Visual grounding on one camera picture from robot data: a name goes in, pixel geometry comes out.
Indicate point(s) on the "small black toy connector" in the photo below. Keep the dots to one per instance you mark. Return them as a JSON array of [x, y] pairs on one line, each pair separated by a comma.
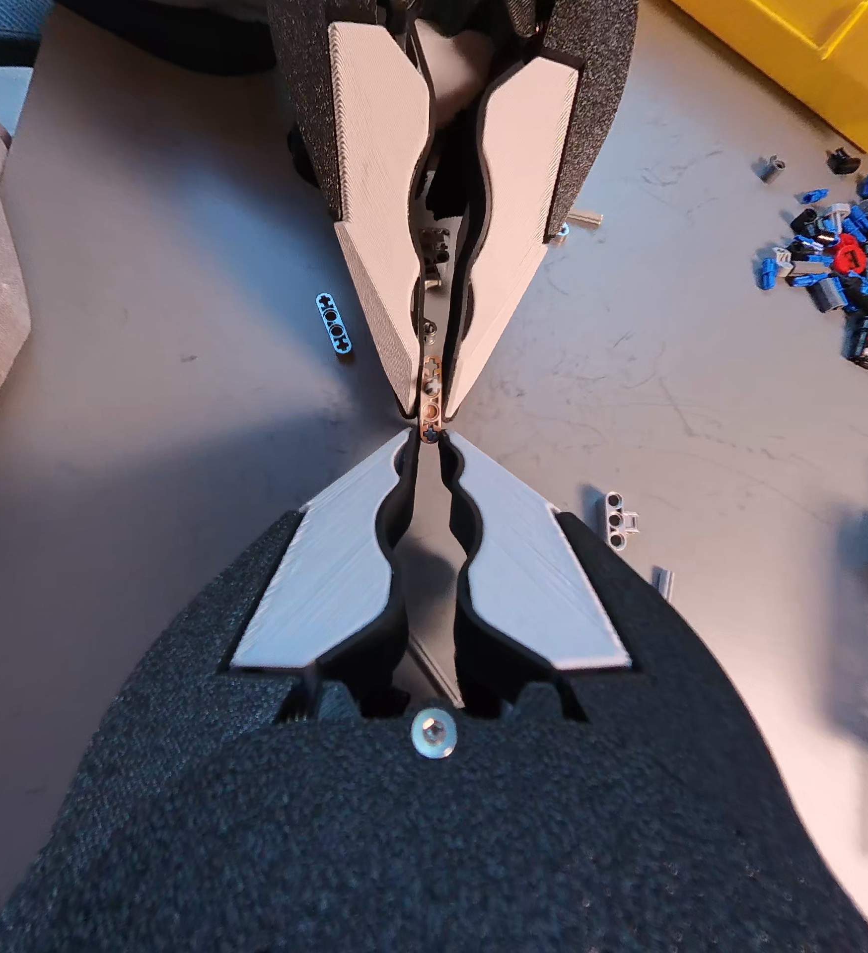
[[844, 161]]

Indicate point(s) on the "pile of mixed toy parts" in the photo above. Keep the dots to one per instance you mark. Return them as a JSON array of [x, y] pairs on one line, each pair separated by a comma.
[[844, 275]]

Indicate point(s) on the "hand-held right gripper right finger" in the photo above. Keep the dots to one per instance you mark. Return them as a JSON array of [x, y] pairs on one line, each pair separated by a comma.
[[538, 588]]

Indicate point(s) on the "yellow plastic bin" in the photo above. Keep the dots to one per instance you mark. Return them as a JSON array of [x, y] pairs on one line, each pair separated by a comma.
[[776, 45]]

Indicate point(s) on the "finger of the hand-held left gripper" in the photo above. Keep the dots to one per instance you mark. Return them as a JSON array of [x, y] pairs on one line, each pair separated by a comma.
[[378, 164], [523, 186]]

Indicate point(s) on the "small grey toy connector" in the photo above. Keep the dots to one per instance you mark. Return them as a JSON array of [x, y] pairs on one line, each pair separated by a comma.
[[771, 168]]

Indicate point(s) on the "clear toy axle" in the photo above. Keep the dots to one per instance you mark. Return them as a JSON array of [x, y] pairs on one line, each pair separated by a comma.
[[587, 218]]

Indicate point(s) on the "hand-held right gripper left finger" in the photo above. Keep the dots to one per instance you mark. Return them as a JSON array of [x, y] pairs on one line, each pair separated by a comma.
[[322, 588]]

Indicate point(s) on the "small grey toy pin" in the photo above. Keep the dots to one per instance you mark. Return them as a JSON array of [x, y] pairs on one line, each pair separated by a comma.
[[663, 582]]

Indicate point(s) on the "grey bracket toy connector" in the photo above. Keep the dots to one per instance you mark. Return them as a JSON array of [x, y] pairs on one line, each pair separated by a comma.
[[616, 521]]

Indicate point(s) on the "grey desk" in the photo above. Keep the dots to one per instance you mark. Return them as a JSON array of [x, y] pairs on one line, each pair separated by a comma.
[[181, 461]]

